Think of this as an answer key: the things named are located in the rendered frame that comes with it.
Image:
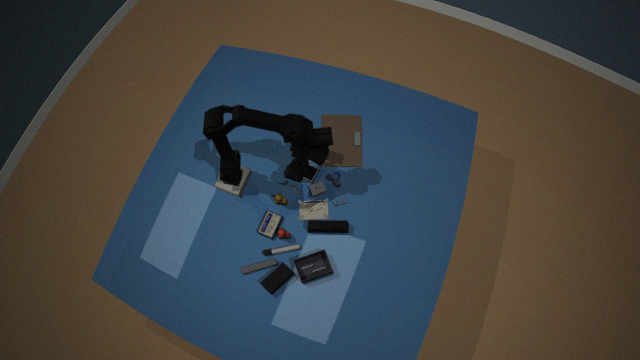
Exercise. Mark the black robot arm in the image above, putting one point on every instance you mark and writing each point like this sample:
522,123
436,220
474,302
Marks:
295,129

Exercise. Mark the brown flat board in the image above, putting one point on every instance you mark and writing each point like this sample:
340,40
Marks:
346,150

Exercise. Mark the beige taped card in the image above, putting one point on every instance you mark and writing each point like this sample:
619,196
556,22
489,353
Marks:
312,210

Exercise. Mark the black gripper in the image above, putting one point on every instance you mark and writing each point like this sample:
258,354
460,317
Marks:
296,169

